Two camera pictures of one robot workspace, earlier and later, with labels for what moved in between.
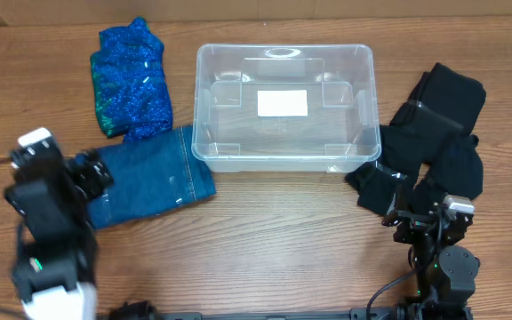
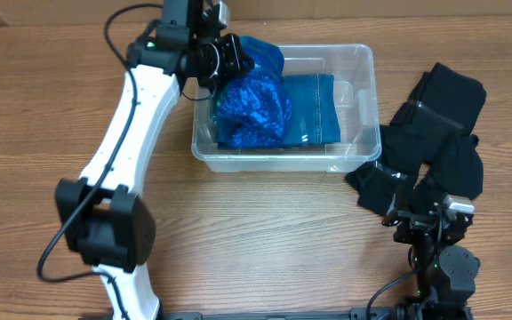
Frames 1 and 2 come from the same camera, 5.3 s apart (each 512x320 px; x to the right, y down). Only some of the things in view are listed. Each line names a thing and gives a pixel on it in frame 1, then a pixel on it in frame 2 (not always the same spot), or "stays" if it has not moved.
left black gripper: [84, 178] → [236, 60]
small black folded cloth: [457, 171] stays
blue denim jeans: [148, 174] → [313, 116]
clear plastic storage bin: [285, 108] stays
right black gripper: [410, 224] stays
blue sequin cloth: [130, 83] → [252, 110]
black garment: [428, 148] stays
